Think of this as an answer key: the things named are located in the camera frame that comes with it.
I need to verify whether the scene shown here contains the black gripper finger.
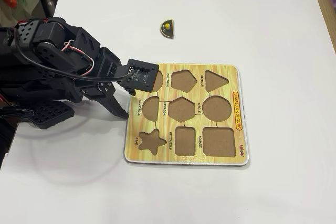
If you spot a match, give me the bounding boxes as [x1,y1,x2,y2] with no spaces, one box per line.
[89,81,130,120]
[115,78,137,97]

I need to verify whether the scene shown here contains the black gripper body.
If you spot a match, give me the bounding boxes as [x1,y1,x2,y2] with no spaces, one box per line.
[93,47,124,84]

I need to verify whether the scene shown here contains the black semicircle piece yellow pin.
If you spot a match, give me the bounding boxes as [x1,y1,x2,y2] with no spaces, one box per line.
[159,18,175,39]

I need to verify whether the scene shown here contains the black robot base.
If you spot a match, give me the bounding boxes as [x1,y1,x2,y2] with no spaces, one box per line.
[0,98,76,130]

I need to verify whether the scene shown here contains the wooden shape puzzle board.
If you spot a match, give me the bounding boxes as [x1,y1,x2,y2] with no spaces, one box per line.
[123,62,250,167]

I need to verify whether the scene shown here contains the grey metal bottle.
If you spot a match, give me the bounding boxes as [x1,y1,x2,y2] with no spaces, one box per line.
[39,0,57,16]

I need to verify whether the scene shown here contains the light wooden edge strip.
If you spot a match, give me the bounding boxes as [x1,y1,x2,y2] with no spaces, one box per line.
[309,0,336,53]

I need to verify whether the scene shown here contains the black square wrist camera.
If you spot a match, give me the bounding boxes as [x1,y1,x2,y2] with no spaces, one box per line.
[119,58,160,93]

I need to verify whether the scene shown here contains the red white servo wire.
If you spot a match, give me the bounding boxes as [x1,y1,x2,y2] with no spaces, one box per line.
[61,39,95,77]

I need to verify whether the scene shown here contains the black camera cable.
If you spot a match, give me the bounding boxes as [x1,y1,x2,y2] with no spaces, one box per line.
[14,23,132,82]

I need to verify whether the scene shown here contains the glossy black clamp handle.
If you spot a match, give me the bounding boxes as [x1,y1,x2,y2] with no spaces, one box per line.
[0,107,35,120]

